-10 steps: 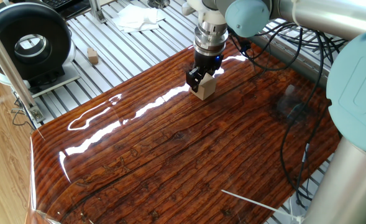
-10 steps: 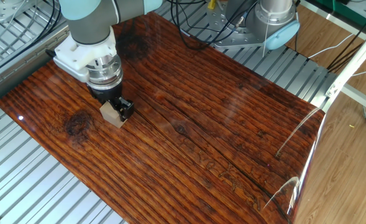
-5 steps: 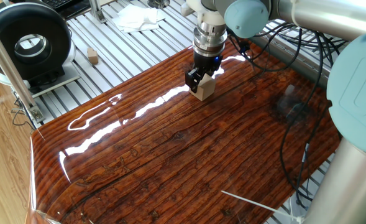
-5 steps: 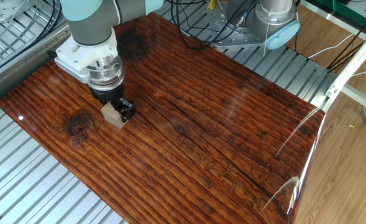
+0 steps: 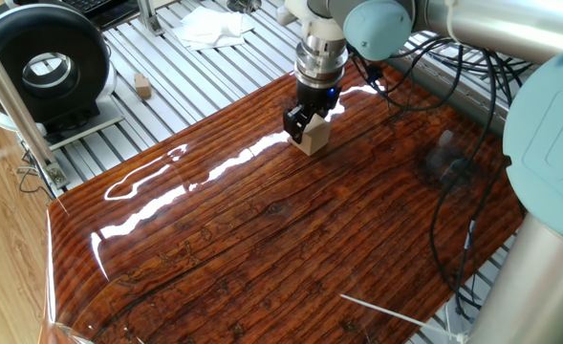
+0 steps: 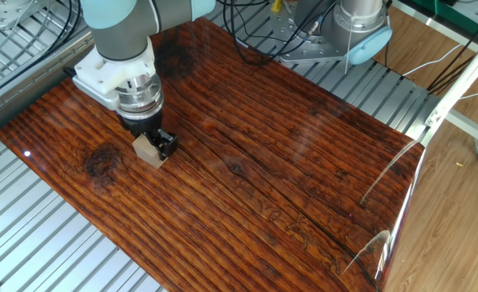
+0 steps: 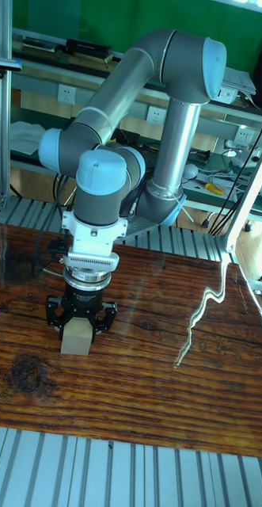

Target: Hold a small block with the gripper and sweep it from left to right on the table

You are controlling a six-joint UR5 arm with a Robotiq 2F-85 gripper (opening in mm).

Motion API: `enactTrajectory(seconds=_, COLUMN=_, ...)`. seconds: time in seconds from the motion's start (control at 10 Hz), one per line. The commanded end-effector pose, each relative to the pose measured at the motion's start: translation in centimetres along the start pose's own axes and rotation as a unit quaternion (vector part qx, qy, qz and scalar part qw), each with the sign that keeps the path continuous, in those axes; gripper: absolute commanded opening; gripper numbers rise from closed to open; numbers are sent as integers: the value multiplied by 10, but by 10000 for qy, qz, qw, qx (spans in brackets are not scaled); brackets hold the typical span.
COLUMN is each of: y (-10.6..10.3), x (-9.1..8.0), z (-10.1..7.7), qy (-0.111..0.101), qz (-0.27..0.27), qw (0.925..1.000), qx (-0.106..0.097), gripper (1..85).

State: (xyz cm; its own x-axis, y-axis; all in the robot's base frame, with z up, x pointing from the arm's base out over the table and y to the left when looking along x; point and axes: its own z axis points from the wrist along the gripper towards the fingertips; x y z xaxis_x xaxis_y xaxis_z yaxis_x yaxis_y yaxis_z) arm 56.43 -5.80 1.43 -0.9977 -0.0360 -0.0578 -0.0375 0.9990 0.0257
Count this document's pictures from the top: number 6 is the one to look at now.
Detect glossy wood grain mat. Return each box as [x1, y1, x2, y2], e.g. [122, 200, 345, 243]
[0, 15, 425, 292]

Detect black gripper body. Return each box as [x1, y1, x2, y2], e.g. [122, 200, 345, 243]
[117, 108, 165, 139]

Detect tangled black cable bundle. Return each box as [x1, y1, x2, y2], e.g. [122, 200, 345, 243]
[0, 0, 84, 105]

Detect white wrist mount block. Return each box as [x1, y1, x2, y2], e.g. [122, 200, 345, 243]
[71, 36, 158, 113]

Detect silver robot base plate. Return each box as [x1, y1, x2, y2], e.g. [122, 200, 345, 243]
[269, 0, 347, 66]

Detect black cables beside post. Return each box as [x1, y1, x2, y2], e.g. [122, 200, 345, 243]
[426, 10, 478, 95]

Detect grey wire rack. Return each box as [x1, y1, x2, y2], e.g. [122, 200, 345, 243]
[0, 7, 85, 97]

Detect grey metal rail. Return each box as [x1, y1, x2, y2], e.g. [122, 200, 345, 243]
[0, 24, 97, 141]

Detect pale wooden cube block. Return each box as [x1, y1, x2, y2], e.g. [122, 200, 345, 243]
[131, 133, 170, 170]

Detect white aluminium crossbar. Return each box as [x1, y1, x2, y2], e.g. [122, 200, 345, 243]
[445, 108, 478, 152]

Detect thin white cable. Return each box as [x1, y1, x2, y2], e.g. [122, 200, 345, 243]
[402, 42, 463, 78]

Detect white aluminium frame post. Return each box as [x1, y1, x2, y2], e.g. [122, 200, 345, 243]
[419, 28, 478, 147]

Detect black cable silver connector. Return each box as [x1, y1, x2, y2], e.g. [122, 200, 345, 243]
[217, 0, 335, 66]

